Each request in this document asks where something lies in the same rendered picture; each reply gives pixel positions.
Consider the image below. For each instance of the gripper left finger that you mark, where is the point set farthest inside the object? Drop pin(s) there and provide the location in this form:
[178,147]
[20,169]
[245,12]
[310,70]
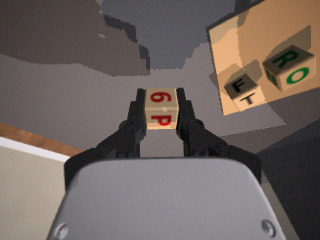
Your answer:
[124,143]

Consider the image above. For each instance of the orange flat mat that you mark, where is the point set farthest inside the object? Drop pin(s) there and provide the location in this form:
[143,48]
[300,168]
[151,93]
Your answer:
[241,43]

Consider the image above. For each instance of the wooden letter block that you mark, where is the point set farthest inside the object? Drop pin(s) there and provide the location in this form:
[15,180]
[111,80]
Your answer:
[161,108]
[290,67]
[244,92]

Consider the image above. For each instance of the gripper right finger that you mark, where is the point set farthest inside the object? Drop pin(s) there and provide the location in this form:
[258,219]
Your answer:
[200,142]

